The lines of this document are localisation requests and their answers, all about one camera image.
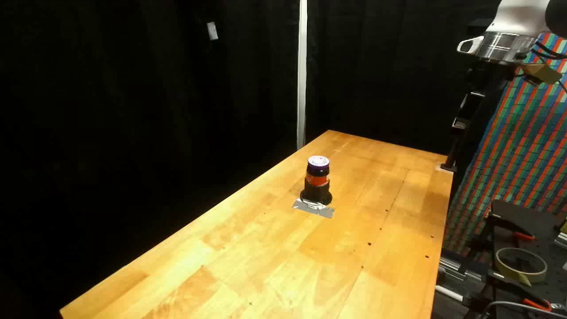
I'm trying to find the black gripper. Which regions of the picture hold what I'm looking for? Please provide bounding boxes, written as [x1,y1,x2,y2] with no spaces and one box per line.
[472,59,518,100]

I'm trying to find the orange elastic band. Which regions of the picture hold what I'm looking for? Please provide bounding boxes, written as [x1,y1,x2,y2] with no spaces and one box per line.
[305,174,332,189]

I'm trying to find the dark bottle with purple cap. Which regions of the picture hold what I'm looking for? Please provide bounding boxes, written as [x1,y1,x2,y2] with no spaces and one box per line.
[300,155,334,208]

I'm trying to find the colourful striped cloth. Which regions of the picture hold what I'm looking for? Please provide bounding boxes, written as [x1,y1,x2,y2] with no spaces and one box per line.
[444,33,567,260]

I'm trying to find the black metal plate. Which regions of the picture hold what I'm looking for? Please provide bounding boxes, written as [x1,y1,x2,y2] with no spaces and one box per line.
[488,199,566,245]

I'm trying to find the white vertical pole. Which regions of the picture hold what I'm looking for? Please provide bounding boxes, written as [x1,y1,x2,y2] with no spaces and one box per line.
[295,0,311,151]

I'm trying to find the beige tape roll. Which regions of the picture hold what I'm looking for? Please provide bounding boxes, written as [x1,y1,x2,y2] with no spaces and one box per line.
[493,245,552,288]

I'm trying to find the black curtain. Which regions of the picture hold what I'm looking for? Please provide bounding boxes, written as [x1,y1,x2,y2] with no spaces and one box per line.
[0,0,504,319]

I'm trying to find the yellow camera mount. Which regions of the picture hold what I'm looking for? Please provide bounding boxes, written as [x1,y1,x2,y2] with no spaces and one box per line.
[522,63,564,86]

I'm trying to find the thin black cable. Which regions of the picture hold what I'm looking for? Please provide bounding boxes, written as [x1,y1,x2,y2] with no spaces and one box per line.
[529,40,567,65]

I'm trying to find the black camera stand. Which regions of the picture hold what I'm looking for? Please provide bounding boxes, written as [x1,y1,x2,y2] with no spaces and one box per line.
[440,88,493,174]

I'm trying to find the black clamp with orange handle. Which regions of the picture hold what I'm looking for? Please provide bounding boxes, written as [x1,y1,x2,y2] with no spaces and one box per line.
[484,213,541,254]

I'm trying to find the aluminium rail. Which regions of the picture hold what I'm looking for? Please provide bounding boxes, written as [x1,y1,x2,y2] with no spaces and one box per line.
[435,252,493,306]

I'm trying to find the grey square base plate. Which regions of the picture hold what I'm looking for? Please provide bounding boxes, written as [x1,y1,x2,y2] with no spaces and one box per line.
[293,197,337,221]

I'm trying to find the grey cable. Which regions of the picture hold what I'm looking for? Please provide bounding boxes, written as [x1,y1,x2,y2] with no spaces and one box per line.
[483,298,567,318]

